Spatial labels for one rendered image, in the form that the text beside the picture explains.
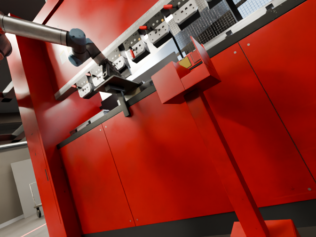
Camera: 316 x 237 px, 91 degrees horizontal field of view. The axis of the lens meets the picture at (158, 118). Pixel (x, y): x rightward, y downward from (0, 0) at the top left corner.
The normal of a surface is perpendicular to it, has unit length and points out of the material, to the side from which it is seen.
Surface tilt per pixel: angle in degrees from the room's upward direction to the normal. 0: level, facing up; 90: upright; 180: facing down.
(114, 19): 90
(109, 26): 90
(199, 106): 90
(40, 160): 90
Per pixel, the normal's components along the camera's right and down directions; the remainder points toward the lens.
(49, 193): -0.45, 0.01
